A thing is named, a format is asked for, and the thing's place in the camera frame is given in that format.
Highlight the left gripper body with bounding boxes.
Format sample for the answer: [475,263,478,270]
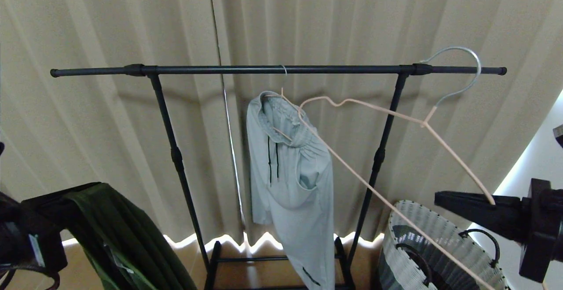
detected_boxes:
[0,193,69,277]

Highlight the pink clothes hanger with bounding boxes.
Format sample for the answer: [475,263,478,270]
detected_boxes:
[263,65,319,143]
[297,47,500,290]

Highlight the black clothes rack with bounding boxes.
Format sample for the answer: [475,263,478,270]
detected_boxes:
[50,63,508,290]

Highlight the beige curtain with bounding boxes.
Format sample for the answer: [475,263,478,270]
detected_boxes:
[0,0,563,255]

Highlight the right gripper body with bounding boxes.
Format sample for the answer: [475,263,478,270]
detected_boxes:
[520,178,563,283]

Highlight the pale grey shorts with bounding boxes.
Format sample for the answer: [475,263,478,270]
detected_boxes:
[245,91,336,290]

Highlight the white laundry basket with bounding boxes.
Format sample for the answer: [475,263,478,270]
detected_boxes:
[378,200,511,290]

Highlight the green garment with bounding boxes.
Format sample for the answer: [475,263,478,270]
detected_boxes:
[64,184,198,290]

